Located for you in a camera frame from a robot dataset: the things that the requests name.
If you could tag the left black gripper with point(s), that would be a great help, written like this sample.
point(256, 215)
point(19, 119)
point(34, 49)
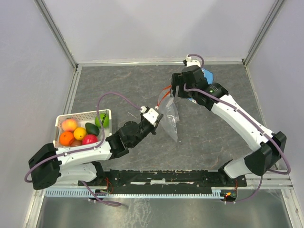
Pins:
point(153, 128)

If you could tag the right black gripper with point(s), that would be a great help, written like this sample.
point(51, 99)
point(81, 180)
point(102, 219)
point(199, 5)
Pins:
point(177, 80)

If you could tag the clear zip bag orange zipper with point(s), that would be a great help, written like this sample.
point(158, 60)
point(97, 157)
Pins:
point(166, 106)

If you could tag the green watermelon toy ball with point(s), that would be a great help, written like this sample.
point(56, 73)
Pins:
point(104, 119)

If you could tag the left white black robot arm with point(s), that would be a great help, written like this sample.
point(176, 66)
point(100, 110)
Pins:
point(50, 165)

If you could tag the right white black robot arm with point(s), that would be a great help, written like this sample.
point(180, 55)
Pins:
point(267, 147)

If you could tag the blue patterned cloth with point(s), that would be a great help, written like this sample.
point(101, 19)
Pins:
point(209, 77)

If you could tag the dark green avocado toy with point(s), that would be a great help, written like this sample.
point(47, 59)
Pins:
point(92, 129)

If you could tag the red apple toy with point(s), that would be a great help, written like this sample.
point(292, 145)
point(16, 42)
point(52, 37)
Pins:
point(89, 139)

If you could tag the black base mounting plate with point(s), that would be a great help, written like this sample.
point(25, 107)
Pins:
point(194, 181)

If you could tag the yellow lemon toy fruit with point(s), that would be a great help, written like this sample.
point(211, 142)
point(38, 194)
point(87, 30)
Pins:
point(79, 133)

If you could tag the brown kiwi toy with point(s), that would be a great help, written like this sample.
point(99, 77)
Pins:
point(76, 143)

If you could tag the peach toy fruit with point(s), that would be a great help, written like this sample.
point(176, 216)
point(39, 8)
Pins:
point(69, 125)

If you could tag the orange toy fruit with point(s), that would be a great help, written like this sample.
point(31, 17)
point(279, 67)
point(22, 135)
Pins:
point(66, 138)

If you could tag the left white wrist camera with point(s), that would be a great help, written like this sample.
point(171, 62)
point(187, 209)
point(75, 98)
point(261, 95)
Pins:
point(150, 114)

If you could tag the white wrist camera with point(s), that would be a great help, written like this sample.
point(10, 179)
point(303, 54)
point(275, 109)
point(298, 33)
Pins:
point(150, 114)
point(189, 61)

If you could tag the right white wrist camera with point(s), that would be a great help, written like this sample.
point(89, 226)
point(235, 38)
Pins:
point(189, 61)

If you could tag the light blue cable duct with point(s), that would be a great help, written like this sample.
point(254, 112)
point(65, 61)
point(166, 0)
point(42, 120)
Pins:
point(85, 193)

